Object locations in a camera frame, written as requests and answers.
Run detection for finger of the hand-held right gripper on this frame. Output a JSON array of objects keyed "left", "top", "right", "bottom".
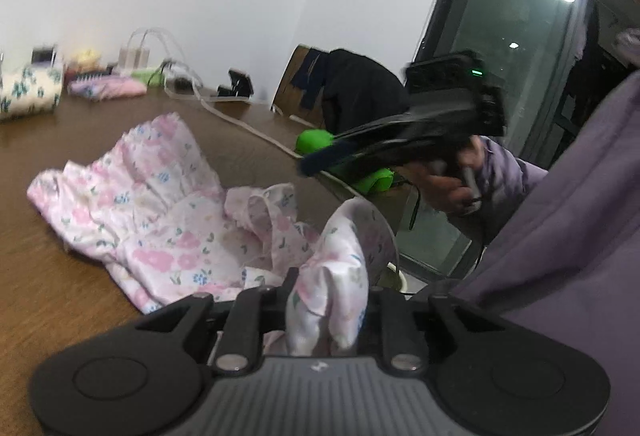
[
  {"left": 298, "top": 112, "right": 418, "bottom": 177},
  {"left": 325, "top": 136, "right": 421, "bottom": 180}
]

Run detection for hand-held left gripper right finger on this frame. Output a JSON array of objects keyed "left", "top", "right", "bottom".
[{"left": 366, "top": 288, "right": 503, "bottom": 373}]

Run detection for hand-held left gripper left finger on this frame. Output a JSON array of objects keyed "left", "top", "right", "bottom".
[{"left": 134, "top": 266, "right": 301, "bottom": 376}]

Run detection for pink floral ruffled garment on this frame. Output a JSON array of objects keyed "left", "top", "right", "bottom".
[{"left": 26, "top": 112, "right": 397, "bottom": 357}]

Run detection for person's right forearm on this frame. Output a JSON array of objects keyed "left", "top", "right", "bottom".
[{"left": 472, "top": 136, "right": 549, "bottom": 247}]

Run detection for person's right hand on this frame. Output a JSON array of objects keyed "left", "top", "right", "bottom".
[{"left": 415, "top": 138, "right": 487, "bottom": 218}]

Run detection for black jacket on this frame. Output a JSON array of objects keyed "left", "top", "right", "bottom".
[{"left": 300, "top": 47, "right": 413, "bottom": 139}]

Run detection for wooden chair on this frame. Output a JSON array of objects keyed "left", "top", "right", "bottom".
[{"left": 270, "top": 43, "right": 331, "bottom": 127}]

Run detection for white power strip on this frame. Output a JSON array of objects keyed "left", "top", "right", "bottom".
[{"left": 162, "top": 66, "right": 203, "bottom": 95}]

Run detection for green box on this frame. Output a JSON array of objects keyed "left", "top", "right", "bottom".
[{"left": 131, "top": 67, "right": 168, "bottom": 85}]

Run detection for white chargers on power strip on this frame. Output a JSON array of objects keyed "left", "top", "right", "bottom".
[{"left": 127, "top": 27, "right": 183, "bottom": 69}]

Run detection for folded plain pink garment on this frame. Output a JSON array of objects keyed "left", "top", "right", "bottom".
[{"left": 67, "top": 76, "right": 148, "bottom": 102}]

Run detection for yellow box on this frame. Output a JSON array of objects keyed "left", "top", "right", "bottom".
[{"left": 70, "top": 48, "right": 101, "bottom": 67}]

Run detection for small black white box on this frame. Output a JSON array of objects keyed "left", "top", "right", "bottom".
[{"left": 31, "top": 45, "right": 63, "bottom": 67}]

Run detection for folded cream floral cloth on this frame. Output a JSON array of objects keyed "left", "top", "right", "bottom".
[{"left": 0, "top": 63, "right": 64, "bottom": 122}]

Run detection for long thick white cable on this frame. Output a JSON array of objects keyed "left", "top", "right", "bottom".
[{"left": 165, "top": 83, "right": 311, "bottom": 158}]

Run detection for black phone mount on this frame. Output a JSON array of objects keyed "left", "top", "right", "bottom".
[{"left": 216, "top": 69, "right": 254, "bottom": 100}]

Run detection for thin white charger cable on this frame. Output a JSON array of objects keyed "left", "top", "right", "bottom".
[{"left": 142, "top": 30, "right": 193, "bottom": 73}]

